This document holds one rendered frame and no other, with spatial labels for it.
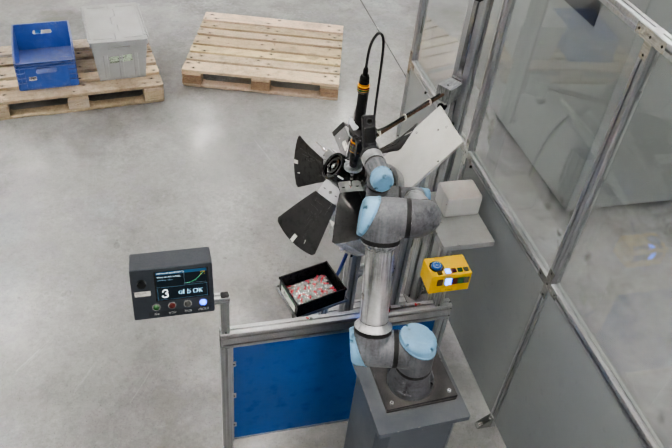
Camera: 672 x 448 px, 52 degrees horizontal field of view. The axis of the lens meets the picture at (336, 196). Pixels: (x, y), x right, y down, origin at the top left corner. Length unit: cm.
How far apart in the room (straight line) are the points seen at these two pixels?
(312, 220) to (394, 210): 88
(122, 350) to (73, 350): 24
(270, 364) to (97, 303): 138
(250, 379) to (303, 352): 24
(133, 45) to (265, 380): 302
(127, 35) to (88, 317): 222
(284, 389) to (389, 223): 121
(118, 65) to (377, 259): 360
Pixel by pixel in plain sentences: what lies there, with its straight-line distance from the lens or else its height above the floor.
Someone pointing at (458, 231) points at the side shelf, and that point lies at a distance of 309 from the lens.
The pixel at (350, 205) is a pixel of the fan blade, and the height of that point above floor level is 118.
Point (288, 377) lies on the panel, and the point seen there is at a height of 52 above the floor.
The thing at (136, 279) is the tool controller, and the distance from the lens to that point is 229.
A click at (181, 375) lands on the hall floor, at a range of 355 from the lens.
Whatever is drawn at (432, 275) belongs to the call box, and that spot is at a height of 107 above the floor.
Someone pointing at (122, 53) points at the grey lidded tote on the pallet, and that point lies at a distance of 524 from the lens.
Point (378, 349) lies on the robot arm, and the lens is 212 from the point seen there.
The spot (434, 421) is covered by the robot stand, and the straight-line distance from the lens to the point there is 228.
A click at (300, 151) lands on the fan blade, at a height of 110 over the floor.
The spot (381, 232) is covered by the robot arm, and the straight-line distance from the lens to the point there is 195.
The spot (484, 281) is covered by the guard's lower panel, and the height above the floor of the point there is 57.
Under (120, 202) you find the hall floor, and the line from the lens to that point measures 446.
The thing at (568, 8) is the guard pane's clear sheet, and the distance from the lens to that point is 263.
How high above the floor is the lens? 288
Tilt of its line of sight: 40 degrees down
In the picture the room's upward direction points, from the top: 7 degrees clockwise
